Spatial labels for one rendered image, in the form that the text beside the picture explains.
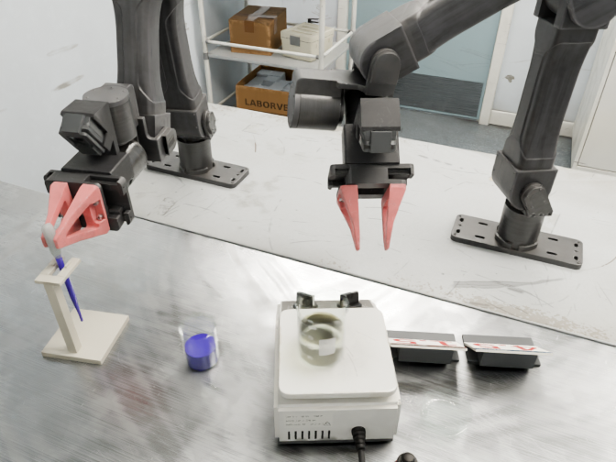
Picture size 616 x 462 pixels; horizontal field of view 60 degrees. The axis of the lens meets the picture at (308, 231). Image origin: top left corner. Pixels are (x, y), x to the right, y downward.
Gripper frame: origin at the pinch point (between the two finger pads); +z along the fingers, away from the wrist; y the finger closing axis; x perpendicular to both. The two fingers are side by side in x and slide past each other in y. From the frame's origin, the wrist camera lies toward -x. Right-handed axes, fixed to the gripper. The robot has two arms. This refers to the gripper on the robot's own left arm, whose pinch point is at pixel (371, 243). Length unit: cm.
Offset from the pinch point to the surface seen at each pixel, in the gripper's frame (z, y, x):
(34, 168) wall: -53, -102, 122
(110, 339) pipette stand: 10.9, -33.2, 6.6
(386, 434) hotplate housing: 21.5, -0.1, -4.5
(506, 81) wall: -140, 118, 226
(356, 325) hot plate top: 10.1, -2.7, -3.4
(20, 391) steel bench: 16.8, -42.0, 2.3
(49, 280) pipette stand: 4.4, -37.1, -3.4
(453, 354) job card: 13.5, 10.4, 4.7
